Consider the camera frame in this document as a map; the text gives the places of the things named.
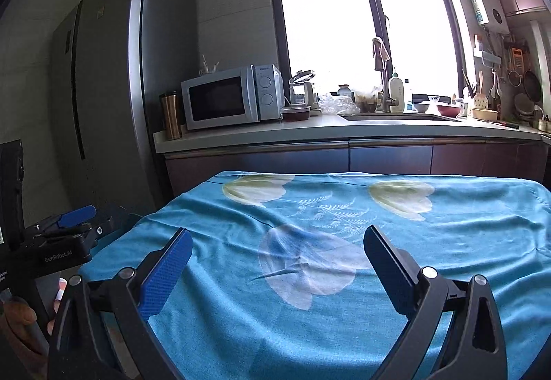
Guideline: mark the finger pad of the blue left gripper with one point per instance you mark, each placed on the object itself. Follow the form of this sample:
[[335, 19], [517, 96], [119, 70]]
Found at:
[[76, 217]]

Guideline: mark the copper thermos tumbler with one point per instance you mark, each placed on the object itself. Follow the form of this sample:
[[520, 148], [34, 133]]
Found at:
[[169, 101]]

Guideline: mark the person's left hand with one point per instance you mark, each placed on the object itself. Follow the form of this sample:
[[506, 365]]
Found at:
[[20, 317]]

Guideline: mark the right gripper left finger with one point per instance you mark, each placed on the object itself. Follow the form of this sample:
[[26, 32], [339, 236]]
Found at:
[[80, 346]]

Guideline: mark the kitchen counter with cabinets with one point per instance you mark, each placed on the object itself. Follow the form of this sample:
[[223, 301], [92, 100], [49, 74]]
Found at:
[[411, 144]]

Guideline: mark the white dish soap bottle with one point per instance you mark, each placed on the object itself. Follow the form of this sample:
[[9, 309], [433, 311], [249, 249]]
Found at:
[[396, 92]]

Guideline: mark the clear plastic bag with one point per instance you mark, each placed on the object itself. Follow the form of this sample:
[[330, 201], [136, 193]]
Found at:
[[341, 105]]

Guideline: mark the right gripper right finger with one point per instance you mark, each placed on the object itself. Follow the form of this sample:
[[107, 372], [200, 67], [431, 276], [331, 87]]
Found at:
[[474, 347]]

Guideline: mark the black frying pan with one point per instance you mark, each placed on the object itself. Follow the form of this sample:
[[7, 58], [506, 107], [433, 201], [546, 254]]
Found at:
[[532, 87]]

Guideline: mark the blue floral tablecloth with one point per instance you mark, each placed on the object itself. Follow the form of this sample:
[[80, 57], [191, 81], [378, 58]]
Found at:
[[278, 285]]

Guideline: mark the white water heater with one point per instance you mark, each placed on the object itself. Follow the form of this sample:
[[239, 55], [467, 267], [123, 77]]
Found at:
[[489, 14]]

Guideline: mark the grey refrigerator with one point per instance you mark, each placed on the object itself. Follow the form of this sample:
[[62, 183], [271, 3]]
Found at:
[[110, 62]]

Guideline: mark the red bowl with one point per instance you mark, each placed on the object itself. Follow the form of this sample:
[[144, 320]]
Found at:
[[449, 111]]

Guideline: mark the electric kettle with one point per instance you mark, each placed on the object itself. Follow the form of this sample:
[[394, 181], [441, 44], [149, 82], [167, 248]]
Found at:
[[302, 89]]

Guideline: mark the white microwave oven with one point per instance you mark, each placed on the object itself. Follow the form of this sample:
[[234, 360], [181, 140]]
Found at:
[[251, 94]]

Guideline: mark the dark red food container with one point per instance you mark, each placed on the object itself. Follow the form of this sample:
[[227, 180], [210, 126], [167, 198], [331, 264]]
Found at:
[[296, 113]]

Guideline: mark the kitchen faucet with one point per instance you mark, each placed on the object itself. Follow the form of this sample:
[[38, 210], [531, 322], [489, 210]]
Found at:
[[381, 58]]

